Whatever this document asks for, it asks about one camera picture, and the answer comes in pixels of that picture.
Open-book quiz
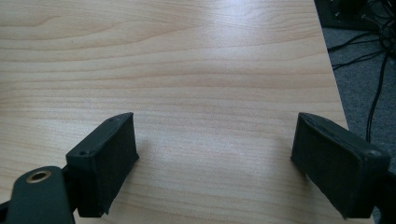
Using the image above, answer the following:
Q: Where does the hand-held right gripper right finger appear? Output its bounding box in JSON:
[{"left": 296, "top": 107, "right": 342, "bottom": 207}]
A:
[{"left": 290, "top": 112, "right": 391, "bottom": 219}]

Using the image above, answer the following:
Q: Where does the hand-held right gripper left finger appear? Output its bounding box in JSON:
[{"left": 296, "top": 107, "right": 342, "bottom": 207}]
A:
[{"left": 64, "top": 112, "right": 140, "bottom": 218}]

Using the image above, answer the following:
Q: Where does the black equipment box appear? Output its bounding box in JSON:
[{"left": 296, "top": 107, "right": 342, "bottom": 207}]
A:
[{"left": 313, "top": 0, "right": 387, "bottom": 32}]

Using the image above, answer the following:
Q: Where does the black cable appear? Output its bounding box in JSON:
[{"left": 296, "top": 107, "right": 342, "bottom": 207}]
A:
[
  {"left": 332, "top": 49, "right": 389, "bottom": 71},
  {"left": 365, "top": 52, "right": 390, "bottom": 144},
  {"left": 327, "top": 30, "right": 386, "bottom": 52}
]

